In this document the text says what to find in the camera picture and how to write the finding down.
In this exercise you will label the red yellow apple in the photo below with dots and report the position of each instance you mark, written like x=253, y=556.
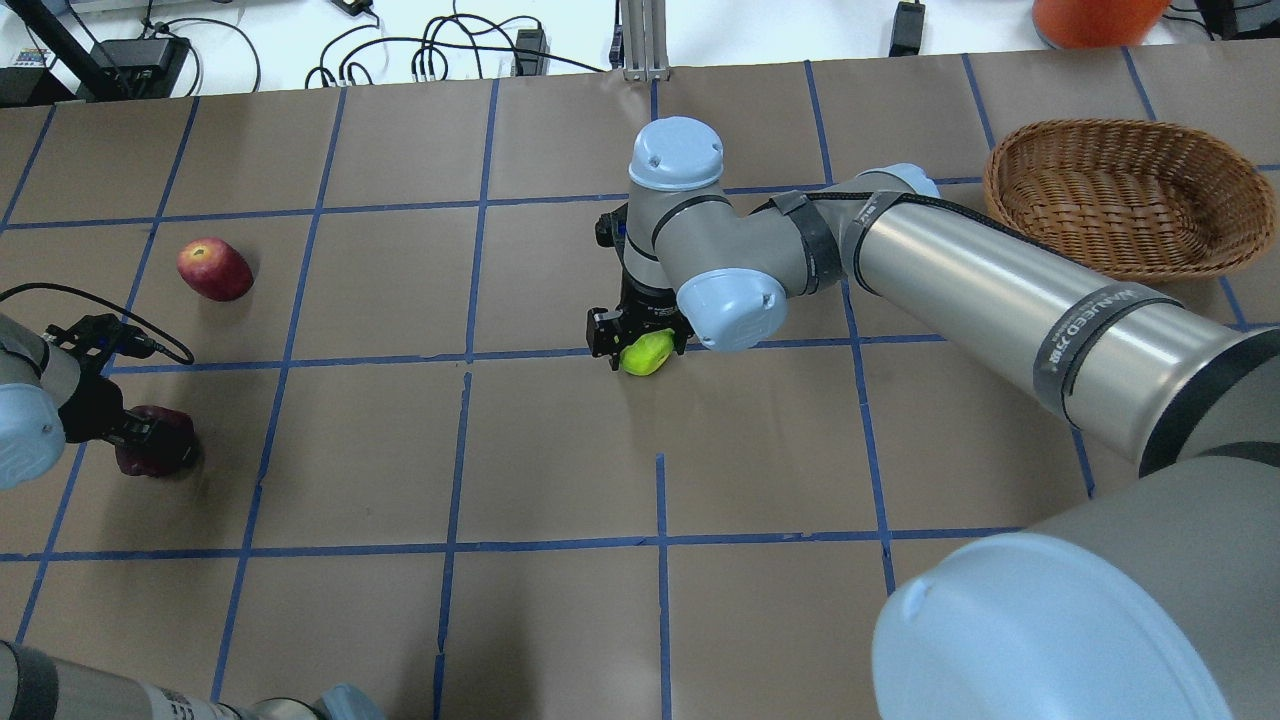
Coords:
x=215, y=270

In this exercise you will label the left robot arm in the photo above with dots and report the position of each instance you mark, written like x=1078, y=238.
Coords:
x=53, y=393

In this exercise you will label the aluminium frame post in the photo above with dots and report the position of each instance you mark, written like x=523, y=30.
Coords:
x=644, y=49

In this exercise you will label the wicker basket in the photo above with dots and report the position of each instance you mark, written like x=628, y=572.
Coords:
x=1137, y=200

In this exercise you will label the green apple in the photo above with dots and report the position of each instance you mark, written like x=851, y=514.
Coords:
x=646, y=355

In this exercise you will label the dark red apple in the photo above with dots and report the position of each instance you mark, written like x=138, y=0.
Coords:
x=160, y=442

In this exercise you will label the orange round object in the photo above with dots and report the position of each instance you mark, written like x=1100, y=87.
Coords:
x=1092, y=24

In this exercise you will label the black power adapter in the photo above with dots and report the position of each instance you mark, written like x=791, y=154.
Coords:
x=146, y=68

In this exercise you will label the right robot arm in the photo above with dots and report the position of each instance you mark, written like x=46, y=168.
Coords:
x=1158, y=602

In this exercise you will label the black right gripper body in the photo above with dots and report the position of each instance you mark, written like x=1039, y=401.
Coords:
x=646, y=301

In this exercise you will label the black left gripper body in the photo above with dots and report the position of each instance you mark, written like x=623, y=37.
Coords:
x=88, y=407

